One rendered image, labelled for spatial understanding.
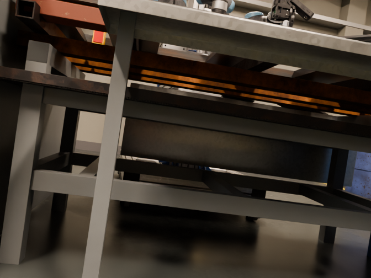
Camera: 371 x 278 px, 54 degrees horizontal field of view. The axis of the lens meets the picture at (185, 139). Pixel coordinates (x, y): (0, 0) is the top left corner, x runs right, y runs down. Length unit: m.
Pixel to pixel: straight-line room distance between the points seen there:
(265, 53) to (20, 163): 0.81
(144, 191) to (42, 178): 0.31
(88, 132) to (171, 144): 3.35
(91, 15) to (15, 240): 0.72
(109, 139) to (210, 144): 1.09
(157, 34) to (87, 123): 4.16
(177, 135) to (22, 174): 0.95
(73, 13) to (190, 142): 1.00
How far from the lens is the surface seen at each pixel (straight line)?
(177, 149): 1.94
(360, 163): 4.80
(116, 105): 0.93
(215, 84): 1.53
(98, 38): 1.75
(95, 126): 5.20
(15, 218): 1.24
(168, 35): 1.11
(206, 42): 1.12
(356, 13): 6.35
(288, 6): 1.67
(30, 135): 1.19
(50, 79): 1.13
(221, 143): 1.98
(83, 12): 1.20
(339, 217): 1.38
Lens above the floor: 0.48
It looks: 1 degrees down
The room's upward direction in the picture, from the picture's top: 9 degrees clockwise
